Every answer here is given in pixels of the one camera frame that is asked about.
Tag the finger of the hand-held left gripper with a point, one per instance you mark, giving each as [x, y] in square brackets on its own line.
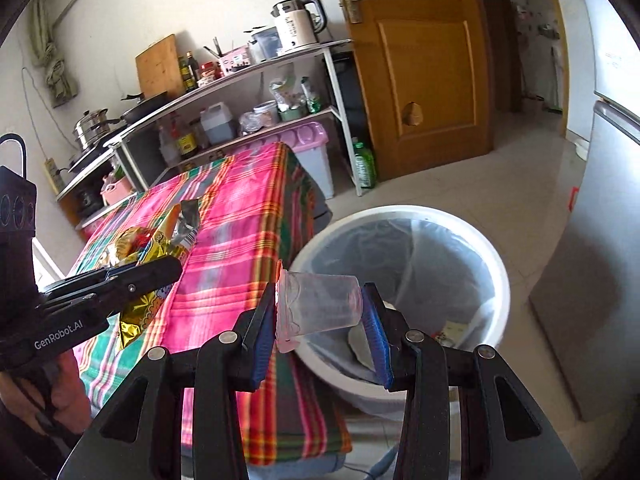
[145, 280]
[80, 280]

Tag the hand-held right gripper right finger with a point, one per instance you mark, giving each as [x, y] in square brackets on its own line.
[376, 345]

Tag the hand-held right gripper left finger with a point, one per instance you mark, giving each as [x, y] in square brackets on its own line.
[260, 360]

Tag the gold snack packet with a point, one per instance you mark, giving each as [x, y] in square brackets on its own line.
[145, 317]

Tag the clear plastic cup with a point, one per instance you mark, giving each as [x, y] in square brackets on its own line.
[320, 305]

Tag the white round trash bin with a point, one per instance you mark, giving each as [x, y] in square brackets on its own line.
[496, 280]

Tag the person's left hand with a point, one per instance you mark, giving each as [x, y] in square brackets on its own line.
[67, 390]

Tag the gold foil snack bag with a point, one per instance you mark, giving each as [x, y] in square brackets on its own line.
[122, 247]

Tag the printed paper scrap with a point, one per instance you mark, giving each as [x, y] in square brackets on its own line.
[450, 332]

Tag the small black stove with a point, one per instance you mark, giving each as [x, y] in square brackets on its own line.
[90, 199]

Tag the pink plastic basket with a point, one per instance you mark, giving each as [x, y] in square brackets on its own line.
[116, 190]

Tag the clear plastic bin liner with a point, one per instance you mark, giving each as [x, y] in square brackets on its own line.
[400, 250]

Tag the yellowed power strip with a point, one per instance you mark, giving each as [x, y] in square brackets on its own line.
[51, 175]

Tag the plaid tablecloth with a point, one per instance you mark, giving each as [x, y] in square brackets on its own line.
[240, 220]

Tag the black induction cooker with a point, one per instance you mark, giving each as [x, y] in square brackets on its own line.
[92, 156]

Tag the clear glass bottle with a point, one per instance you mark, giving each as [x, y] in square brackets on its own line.
[169, 146]

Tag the yellow label sauce bottle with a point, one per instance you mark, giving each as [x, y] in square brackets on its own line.
[186, 140]

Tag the steel steamer pot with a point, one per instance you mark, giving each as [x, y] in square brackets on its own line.
[91, 129]

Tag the dark glass jar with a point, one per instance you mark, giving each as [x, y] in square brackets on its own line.
[200, 135]

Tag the plastic jug dark liquid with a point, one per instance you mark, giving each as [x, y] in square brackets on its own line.
[219, 126]

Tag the black frying pan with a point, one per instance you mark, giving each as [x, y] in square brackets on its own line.
[145, 107]

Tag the green liquid bottle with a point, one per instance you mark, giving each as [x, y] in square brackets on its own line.
[365, 165]

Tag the crumpled clear plastic bag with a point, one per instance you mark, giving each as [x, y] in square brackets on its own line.
[250, 124]

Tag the pink lidded storage bin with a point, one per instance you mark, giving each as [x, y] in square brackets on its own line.
[310, 155]

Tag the white lidded container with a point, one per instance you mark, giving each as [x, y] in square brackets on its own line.
[266, 114]

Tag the dark oil bottle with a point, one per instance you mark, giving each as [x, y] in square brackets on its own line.
[185, 76]

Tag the bamboo cutting board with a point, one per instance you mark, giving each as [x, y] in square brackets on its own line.
[159, 67]

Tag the dark sauce bottle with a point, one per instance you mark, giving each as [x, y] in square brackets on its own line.
[193, 71]

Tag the red sauce jar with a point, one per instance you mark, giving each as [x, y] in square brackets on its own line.
[208, 72]

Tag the hanging green cloth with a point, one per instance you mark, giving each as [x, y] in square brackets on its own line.
[52, 60]

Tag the green bowl with packets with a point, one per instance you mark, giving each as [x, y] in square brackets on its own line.
[289, 105]

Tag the silver fridge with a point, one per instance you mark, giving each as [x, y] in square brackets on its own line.
[590, 260]

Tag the pink utensil holder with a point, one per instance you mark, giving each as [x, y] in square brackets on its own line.
[235, 61]

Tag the dark chopsticks bundle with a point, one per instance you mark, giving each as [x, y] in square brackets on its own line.
[215, 49]

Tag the orange fridge sticker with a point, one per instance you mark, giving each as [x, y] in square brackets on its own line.
[574, 199]

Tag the green and white bottle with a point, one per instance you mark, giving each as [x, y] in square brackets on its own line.
[311, 97]

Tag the wooden door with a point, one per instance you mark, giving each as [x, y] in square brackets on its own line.
[420, 85]

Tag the clear water pitcher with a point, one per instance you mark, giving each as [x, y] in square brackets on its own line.
[265, 44]

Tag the white kitchen rack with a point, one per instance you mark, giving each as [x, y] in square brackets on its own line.
[330, 80]

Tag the white floor bowl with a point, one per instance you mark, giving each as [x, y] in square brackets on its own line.
[581, 149]

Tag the white electric kettle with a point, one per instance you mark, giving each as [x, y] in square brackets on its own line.
[296, 27]

